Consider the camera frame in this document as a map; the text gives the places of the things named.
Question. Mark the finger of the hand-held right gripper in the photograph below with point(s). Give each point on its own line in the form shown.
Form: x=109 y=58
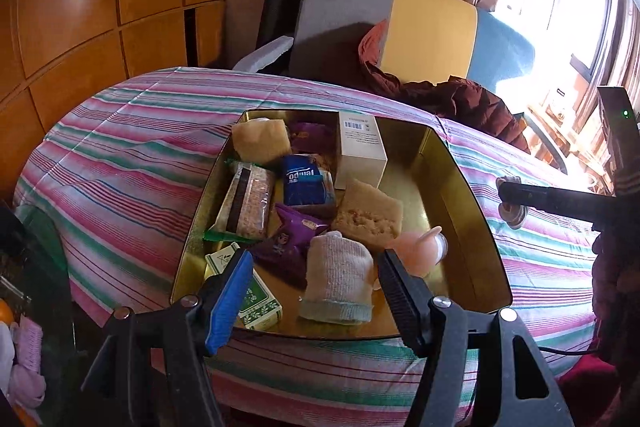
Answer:
x=550 y=199

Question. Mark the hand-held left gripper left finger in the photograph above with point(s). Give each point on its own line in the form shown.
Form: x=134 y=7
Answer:
x=230 y=302

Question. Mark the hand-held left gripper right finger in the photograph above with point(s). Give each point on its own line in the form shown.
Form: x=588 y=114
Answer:
x=397 y=302

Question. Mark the green white small box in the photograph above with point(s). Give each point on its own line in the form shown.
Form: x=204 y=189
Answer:
x=260 y=307

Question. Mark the pink bottle with white cap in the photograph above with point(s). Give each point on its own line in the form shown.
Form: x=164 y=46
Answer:
x=417 y=252

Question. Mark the pale knitted sock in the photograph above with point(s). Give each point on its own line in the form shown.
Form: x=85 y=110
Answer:
x=337 y=279

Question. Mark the purple snack packet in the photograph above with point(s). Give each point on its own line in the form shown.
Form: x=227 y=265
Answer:
x=312 y=137
x=287 y=247

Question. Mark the yellow sponge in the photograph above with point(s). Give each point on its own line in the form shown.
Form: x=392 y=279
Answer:
x=260 y=139
x=367 y=214

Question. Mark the brown cracker pack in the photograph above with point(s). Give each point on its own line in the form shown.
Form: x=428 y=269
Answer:
x=250 y=207

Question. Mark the gold tin box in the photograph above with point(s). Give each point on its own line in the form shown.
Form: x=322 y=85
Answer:
x=450 y=187

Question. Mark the blue tissue pack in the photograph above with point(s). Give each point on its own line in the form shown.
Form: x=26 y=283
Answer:
x=302 y=182

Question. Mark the beige carton box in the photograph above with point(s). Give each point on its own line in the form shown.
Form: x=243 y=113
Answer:
x=360 y=157

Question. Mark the person's right hand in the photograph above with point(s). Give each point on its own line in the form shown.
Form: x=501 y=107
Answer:
x=617 y=272

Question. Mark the dark red jacket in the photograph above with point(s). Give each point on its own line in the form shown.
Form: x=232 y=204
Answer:
x=460 y=107

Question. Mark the striped tablecloth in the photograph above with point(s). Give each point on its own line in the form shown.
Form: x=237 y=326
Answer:
x=125 y=167

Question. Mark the green glass side table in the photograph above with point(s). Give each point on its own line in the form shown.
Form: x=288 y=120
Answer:
x=45 y=257

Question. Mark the red cloth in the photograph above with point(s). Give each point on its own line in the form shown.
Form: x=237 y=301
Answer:
x=595 y=392

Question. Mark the grey yellow blue chair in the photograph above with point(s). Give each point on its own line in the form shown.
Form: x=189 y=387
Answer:
x=430 y=32

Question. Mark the pink cloth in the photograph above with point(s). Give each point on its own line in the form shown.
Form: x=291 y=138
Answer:
x=27 y=362

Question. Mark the orange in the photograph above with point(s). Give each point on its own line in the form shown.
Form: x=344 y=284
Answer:
x=6 y=312

